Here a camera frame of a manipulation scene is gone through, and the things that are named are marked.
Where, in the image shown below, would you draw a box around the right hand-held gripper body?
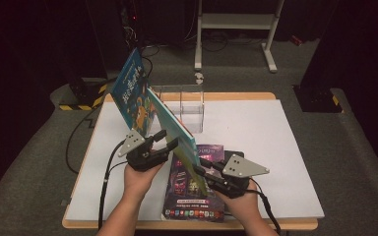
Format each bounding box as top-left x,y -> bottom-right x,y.
206,153 -> 271,200

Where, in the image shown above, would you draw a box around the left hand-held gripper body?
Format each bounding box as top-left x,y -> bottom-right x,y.
117,129 -> 171,172

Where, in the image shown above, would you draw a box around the teal book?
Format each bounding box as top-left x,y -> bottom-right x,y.
146,88 -> 209,197

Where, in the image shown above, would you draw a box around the purple book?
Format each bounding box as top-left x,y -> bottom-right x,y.
161,144 -> 226,223

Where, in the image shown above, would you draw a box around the clear acrylic book rack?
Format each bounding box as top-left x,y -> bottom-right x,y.
151,84 -> 206,135

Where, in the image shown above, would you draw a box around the person's left hand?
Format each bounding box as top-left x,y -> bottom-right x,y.
123,161 -> 165,195

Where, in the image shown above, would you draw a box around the black stand base yellow stripes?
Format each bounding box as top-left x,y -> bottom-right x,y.
58,77 -> 108,111
292,84 -> 344,114

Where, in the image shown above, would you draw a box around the dark device with red light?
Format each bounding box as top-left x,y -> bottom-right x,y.
121,6 -> 140,43

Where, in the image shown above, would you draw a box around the white metal stand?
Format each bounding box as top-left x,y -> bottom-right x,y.
194,0 -> 284,74

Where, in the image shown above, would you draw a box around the small red object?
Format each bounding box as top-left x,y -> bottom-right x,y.
289,34 -> 303,47

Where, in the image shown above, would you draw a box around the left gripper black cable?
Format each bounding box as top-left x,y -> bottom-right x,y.
97,140 -> 129,230

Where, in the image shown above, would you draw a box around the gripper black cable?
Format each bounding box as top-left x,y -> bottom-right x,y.
249,178 -> 282,234
97,140 -> 129,230

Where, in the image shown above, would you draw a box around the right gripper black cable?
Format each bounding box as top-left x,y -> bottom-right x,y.
249,178 -> 282,234

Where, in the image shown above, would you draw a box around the black floor cable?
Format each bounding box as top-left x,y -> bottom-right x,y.
65,106 -> 103,175

